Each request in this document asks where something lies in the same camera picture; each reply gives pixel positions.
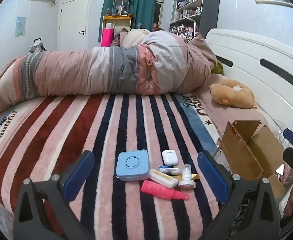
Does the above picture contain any white door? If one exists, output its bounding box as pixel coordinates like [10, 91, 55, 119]
[58, 0, 90, 51]

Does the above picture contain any tan plush toy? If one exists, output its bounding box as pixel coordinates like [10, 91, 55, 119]
[210, 79, 257, 109]

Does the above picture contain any glass display case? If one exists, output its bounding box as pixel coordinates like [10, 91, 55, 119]
[111, 0, 131, 16]

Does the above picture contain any white bed headboard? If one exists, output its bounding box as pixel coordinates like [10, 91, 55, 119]
[205, 28, 293, 142]

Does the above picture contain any small wall poster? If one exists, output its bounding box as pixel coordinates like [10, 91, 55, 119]
[15, 17, 27, 38]

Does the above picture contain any white earbuds case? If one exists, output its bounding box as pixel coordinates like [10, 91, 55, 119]
[162, 150, 179, 166]

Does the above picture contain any yellow shelf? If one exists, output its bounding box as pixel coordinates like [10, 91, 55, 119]
[102, 15, 132, 47]

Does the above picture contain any green plush toy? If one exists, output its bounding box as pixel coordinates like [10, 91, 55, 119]
[211, 60, 224, 75]

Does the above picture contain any cream knotted cushion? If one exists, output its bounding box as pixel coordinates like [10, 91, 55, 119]
[123, 28, 151, 48]

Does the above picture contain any pink grey striped duvet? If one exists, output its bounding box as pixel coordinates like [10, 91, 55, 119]
[0, 31, 218, 115]

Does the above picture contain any light blue square box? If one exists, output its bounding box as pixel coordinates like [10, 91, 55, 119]
[116, 149, 149, 182]

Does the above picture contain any white blue contact lens case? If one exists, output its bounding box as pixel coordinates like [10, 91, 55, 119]
[158, 165, 181, 176]

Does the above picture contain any dark bookshelf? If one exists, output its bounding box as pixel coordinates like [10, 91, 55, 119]
[169, 0, 221, 39]

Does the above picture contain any pink bag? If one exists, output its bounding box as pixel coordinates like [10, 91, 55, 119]
[101, 23, 115, 47]

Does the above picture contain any cream rectangular case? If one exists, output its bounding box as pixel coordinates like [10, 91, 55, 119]
[150, 169, 179, 189]

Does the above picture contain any brown cardboard box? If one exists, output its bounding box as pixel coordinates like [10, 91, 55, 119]
[213, 120, 286, 198]

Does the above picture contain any gold flat packet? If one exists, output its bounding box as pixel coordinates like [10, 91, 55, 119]
[174, 173, 200, 181]

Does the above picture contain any black and white object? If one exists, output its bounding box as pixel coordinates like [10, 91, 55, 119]
[28, 38, 47, 54]

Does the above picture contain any white pump bottle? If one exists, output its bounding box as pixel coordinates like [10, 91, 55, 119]
[178, 164, 196, 189]

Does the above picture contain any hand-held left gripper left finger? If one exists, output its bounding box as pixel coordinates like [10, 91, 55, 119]
[13, 150, 95, 240]

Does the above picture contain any window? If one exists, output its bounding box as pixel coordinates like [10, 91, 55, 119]
[155, 0, 167, 29]

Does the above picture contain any striped plush blanket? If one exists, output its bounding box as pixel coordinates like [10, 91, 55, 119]
[0, 92, 237, 240]

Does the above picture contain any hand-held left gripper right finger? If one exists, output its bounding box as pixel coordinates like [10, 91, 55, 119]
[197, 151, 281, 240]

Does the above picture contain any pink spray bottle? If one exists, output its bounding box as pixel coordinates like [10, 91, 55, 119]
[140, 179, 190, 201]

